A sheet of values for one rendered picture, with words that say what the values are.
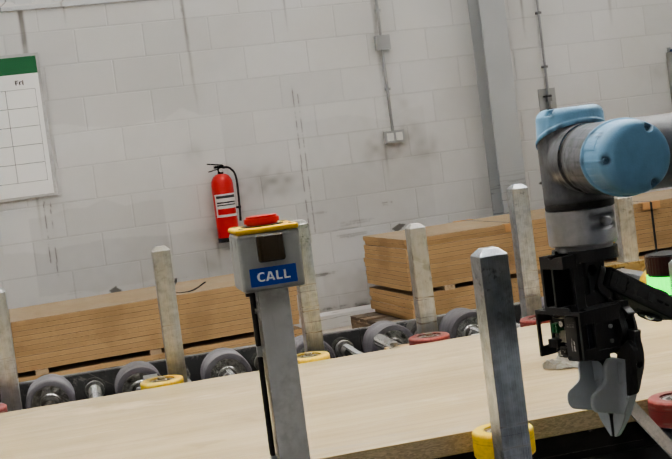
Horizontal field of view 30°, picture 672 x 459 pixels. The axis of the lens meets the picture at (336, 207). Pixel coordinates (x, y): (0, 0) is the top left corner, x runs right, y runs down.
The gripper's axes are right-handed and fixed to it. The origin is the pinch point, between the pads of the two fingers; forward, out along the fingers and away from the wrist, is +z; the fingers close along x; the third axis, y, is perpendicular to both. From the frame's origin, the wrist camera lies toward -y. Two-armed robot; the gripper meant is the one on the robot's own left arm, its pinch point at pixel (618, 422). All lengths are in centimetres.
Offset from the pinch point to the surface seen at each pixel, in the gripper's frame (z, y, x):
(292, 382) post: -8.8, 29.3, -19.9
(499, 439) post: 1.9, 7.0, -12.6
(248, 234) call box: -26.0, 32.5, -19.6
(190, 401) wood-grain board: 5, 10, -91
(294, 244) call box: -24.2, 28.1, -17.6
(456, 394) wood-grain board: 5, -15, -50
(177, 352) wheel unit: 2, -4, -124
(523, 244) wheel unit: -9, -73, -98
